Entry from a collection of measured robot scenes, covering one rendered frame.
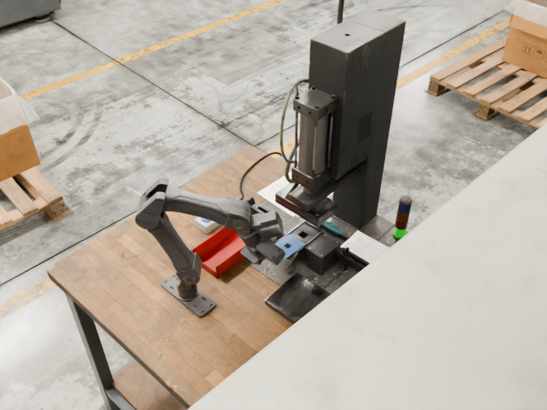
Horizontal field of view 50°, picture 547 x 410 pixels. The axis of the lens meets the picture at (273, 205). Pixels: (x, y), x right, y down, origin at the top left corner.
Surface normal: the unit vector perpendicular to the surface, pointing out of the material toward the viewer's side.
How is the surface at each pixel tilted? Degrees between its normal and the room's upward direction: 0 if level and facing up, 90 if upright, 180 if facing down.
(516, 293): 0
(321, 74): 90
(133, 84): 0
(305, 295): 0
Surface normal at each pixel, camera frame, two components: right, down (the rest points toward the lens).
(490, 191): 0.00, -0.76
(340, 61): -0.68, 0.48
